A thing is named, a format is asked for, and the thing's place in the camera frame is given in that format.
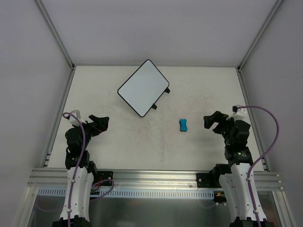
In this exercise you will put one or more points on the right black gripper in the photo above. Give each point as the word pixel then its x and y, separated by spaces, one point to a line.
pixel 220 125

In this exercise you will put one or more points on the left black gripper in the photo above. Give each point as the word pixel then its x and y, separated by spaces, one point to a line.
pixel 93 126

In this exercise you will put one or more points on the blue whiteboard eraser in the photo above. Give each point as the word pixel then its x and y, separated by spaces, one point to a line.
pixel 183 125

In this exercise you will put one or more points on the small black-framed whiteboard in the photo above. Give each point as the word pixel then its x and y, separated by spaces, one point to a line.
pixel 143 88

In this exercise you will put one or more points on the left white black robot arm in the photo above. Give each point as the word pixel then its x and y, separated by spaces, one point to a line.
pixel 82 173

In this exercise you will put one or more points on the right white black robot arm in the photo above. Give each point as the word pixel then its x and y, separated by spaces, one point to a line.
pixel 236 178

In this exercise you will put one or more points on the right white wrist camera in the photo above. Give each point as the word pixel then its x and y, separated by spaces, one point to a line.
pixel 239 113

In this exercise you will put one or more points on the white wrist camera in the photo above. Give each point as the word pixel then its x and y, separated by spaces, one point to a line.
pixel 75 118
pixel 239 113

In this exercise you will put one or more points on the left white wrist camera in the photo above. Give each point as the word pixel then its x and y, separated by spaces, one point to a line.
pixel 75 118

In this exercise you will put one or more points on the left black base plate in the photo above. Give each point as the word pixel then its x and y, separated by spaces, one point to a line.
pixel 104 177

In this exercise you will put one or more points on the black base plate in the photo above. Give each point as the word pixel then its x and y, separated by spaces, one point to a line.
pixel 104 177
pixel 207 180

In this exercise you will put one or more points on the right aluminium frame post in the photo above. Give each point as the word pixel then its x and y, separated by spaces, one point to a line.
pixel 272 13

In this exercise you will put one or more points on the aluminium frame post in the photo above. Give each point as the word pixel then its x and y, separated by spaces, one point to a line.
pixel 42 9
pixel 272 13

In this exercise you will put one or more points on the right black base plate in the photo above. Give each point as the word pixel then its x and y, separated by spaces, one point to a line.
pixel 207 180

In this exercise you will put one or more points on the left aluminium frame post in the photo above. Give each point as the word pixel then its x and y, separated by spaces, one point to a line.
pixel 42 9

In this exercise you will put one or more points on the white slotted cable duct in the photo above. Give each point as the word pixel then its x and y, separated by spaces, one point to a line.
pixel 154 193

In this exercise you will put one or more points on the aluminium mounting rail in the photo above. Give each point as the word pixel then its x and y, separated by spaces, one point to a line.
pixel 149 179

